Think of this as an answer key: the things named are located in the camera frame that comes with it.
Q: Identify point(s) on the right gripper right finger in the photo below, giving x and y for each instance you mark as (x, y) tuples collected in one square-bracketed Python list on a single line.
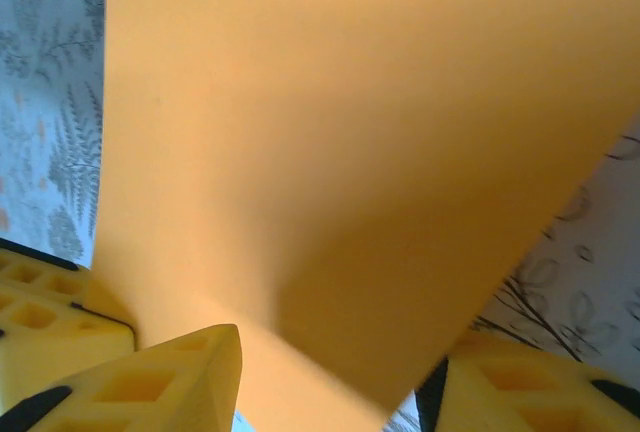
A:
[(525, 392)]

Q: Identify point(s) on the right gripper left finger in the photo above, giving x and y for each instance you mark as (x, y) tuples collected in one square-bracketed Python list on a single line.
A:
[(165, 382)]

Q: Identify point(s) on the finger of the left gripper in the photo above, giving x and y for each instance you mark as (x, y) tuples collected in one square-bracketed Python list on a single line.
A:
[(45, 322)]

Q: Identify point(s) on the orange paper sheet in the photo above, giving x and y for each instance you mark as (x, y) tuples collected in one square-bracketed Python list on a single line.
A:
[(350, 102)]

